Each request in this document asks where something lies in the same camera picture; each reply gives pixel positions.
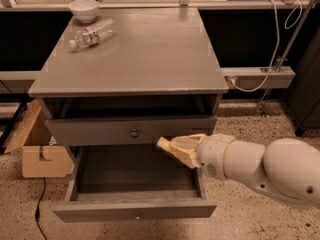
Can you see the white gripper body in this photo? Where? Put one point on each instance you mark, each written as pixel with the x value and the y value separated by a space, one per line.
pixel 213 154

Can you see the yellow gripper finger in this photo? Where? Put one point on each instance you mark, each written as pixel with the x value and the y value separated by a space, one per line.
pixel 188 142
pixel 186 154

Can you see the yellow sponge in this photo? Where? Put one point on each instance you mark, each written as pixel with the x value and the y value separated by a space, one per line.
pixel 166 146

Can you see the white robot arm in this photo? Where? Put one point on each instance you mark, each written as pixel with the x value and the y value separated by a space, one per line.
pixel 287 170

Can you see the grey open lower drawer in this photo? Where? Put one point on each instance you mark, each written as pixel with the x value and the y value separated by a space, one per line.
pixel 132 182

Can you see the grey upper drawer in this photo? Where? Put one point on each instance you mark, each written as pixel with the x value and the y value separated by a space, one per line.
pixel 126 130

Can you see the grey wooden drawer cabinet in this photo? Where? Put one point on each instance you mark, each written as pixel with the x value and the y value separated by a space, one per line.
pixel 158 63

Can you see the light wooden block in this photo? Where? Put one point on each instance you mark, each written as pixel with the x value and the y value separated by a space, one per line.
pixel 45 161

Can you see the clear plastic water bottle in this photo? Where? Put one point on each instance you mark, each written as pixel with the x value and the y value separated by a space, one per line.
pixel 93 34

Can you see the white ceramic bowl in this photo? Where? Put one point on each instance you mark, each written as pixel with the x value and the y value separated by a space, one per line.
pixel 84 10

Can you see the slanted wooden board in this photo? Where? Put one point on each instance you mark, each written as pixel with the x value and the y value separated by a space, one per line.
pixel 30 130

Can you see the grey horizontal rail beam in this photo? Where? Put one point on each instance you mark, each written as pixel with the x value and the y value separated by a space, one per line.
pixel 249 78

